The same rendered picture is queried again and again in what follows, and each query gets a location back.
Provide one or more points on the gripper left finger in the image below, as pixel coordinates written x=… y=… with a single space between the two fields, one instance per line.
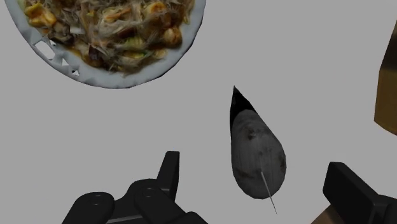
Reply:
x=161 y=192

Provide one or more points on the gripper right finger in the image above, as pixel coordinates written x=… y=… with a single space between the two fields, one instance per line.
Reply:
x=353 y=192

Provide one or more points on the grey teardrop-shaped object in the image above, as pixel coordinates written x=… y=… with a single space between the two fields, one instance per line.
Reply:
x=256 y=158

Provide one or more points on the brown wooden box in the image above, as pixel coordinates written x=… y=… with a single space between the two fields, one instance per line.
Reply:
x=387 y=93

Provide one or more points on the white plate of noodles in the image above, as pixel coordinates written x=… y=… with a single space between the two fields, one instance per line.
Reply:
x=108 y=37

